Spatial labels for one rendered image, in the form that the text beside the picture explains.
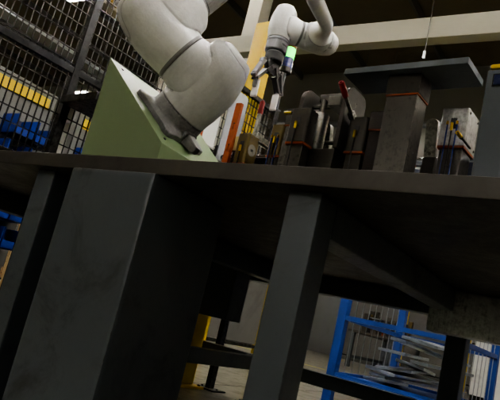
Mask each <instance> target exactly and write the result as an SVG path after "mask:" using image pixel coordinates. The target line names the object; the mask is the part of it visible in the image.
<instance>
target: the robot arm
mask: <svg viewBox="0 0 500 400"><path fill-rule="evenodd" d="M227 1H228V0H120V2H119V3H118V4H117V15H118V20H119V23H120V26H121V28H122V30H123V32H124V34H125V36H126V37H127V39H128V41H129V43H130V44H131V45H132V46H133V47H134V48H135V50H136V51H137V52H138V53H139V54H140V56H141V57H142V58H143V59H144V60H145V61H146V62H147V63H148V64H149V65H150V66H151V67H152V68H153V69H154V70H155V71H156V72H157V73H158V74H159V75H160V76H161V77H162V78H163V80H164V82H165V84H166V85H167V87H166V88H165V89H164V90H163V91H162V92H160V93H159V94H158V95H157V96H153V95H151V94H149V93H148V92H146V91H144V90H142V89H139V90H138V91H137V94H138V95H139V97H140V98H141V99H142V101H143V102H144V104H145V105H146V106H147V108H148V110H149V111H150V113H151V114H152V116H153V117H154V118H155V120H156V122H157V123H158V125H159V127H160V129H161V131H162V132H163V134H164V135H165V136H166V137H168V138H170V139H172V140H175V141H177V142H179V143H180V144H182V145H183V146H184V147H185V148H186V149H187V150H188V151H189V152H190V153H191V154H193V155H197V154H198V155H199V156H200V155H201V154H202V149H201V147H200V145H199V144H198V142H197V141H196V140H197V136H198V135H199V134H200V133H201V132H202V131H203V130H204V129H205V128H206V127H208V126H209V125H211V124H212V123H213V122H215V121H216V120H217V119H218V118H219V117H220V116H221V115H222V114H223V113H224V112H225V111H226V110H227V109H228V108H229V107H230V106H231V105H232V104H233V103H234V102H235V101H236V99H237V97H238V96H239V94H240V93H241V91H242V89H243V87H244V85H245V83H246V81H247V78H248V74H249V71H250V69H249V66H248V65H247V63H246V62H245V60H244V58H243V57H242V55H241V54H240V53H239V52H238V51H237V49H236V48H235V47H234V46H233V45H232V44H231V43H229V42H226V41H224V40H215V41H213V42H212V43H209V42H208V41H206V40H205V39H203V38H202V36H201V35H202V33H203V32H204V31H205V30H206V27H207V22H208V16H209V15H211V14H212V13H213V12H214V11H215V10H217V9H218V8H219V7H221V6H222V5H223V4H225V3H226V2H227ZM306 2H307V4H308V6H309V8H310V10H311V11H312V13H313V15H314V17H315V18H316V20H317V21H315V22H310V23H307V22H304V21H301V20H300V19H299V18H297V12H296V10H295V8H294V7H293V6H292V5H290V4H280V5H278V6H277V8H276V9H275V11H274V13H273V14H272V16H271V20H270V22H269V26H268V31H267V34H268V35H267V43H266V46H265V52H266V53H265V57H260V60H259V62H258V64H257V65H256V66H255V67H254V69H253V70H252V72H251V75H252V79H253V81H252V90H251V94H250V97H254V96H257V92H258V89H259V85H260V79H259V78H260V77H262V76H263V75H264V74H268V75H269V76H270V78H271V81H272V86H273V91H274V94H273V95H272V98H271V104H270V108H269V110H270V111H273V110H276V106H277V103H278V100H279V97H282V96H283V74H284V73H283V71H282V72H281V71H280V70H279V67H280V66H281V65H282V64H283V58H284V56H286V54H287V49H288V46H289V45H293V46H296V47H298V48H300V49H302V50H304V51H307V52H310V53H313V54H316V55H319V56H330V55H332V54H333V53H334V52H335V51H336V50H337V48H338V45H339V40H338V37H337V35H336V34H335V33H334V32H333V19H332V17H331V15H330V12H329V9H328V7H327V5H326V3H325V0H306ZM263 65H264V67H263ZM262 67H263V68H262ZM261 68H262V69H261ZM273 76H276V77H273Z"/></svg>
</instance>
